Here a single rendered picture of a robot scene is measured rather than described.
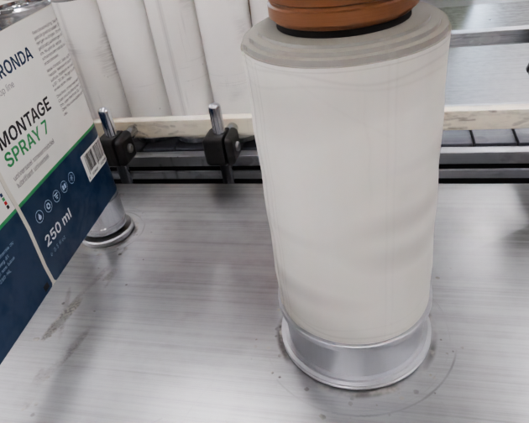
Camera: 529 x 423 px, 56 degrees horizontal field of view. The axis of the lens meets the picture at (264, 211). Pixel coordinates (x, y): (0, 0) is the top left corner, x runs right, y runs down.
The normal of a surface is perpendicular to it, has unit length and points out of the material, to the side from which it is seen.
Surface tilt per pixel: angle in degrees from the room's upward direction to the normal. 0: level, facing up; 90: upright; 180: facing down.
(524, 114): 90
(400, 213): 88
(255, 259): 0
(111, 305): 0
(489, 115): 90
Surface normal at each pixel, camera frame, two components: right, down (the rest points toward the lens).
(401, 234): 0.40, 0.48
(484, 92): -0.13, -0.81
